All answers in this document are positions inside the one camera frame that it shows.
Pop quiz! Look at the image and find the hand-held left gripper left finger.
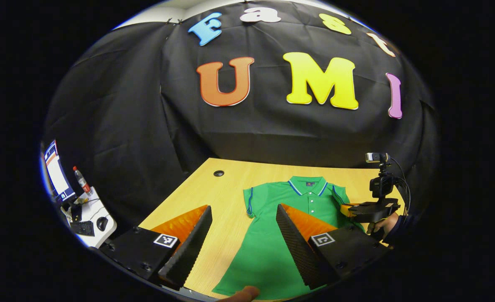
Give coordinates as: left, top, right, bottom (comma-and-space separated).
99, 205, 213, 291

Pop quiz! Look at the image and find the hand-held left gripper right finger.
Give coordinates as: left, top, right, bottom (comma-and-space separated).
276, 203, 393, 291

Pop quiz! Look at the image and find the green T-shirt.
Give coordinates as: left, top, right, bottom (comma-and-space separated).
212, 176, 365, 300

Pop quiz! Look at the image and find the white side desk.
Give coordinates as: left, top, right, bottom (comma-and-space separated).
62, 188, 117, 249

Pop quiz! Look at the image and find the black keyboard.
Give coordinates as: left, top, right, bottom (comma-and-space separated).
70, 221, 95, 237

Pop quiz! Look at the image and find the red cap plastic bottle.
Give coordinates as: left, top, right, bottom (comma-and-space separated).
73, 166, 91, 196

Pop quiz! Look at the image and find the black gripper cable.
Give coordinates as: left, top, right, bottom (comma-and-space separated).
389, 157, 412, 219

